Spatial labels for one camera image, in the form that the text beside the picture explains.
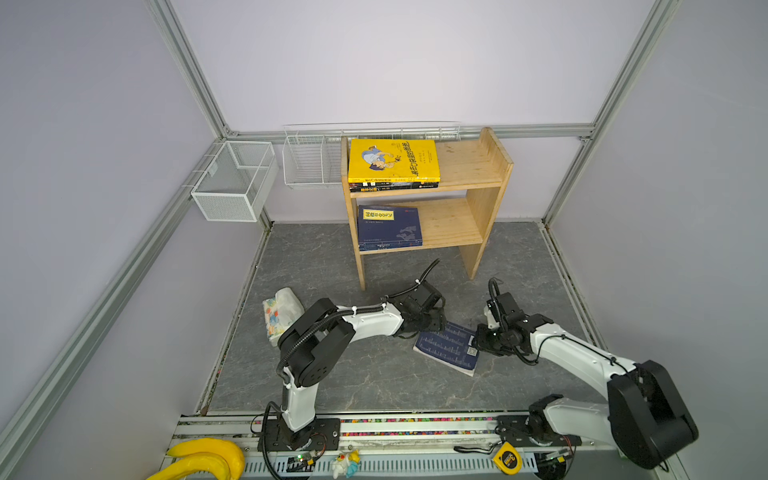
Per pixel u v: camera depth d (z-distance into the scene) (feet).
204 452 2.24
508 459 2.24
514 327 2.11
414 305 2.37
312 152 3.10
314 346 1.59
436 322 2.68
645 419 1.34
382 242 2.72
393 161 2.28
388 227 2.85
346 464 2.21
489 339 2.58
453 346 2.86
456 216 3.08
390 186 2.22
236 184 3.30
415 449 2.38
